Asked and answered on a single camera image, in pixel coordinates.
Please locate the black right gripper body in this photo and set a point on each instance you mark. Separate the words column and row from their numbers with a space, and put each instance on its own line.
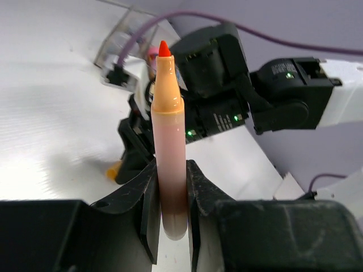
column 137, row 136

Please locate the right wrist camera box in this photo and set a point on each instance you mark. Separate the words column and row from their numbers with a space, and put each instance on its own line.
column 133, row 76

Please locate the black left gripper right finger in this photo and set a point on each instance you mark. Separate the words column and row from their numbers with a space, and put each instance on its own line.
column 298, row 235

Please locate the orange highlighter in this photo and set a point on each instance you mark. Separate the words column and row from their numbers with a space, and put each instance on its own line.
column 168, row 121

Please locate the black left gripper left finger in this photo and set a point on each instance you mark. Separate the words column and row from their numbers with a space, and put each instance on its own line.
column 119, row 232

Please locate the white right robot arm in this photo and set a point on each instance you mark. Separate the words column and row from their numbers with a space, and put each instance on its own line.
column 220, row 93

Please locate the pink cap glue bottle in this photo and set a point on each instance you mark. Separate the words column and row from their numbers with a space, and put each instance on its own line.
column 152, row 62

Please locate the yellow-orange highlighter cap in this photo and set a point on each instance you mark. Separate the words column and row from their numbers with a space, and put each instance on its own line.
column 112, row 172

